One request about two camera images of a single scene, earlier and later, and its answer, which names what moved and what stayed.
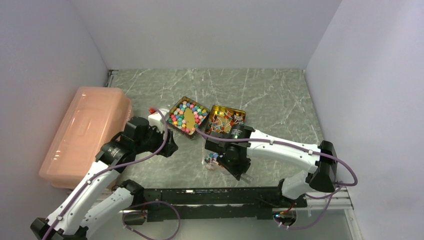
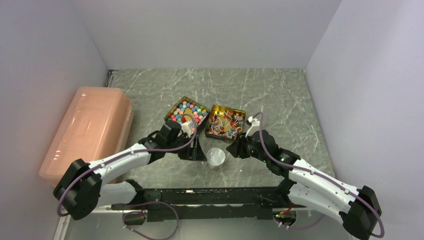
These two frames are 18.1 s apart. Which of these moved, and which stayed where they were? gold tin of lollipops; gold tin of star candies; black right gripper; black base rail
Moved: black right gripper
Stayed: gold tin of lollipops; gold tin of star candies; black base rail
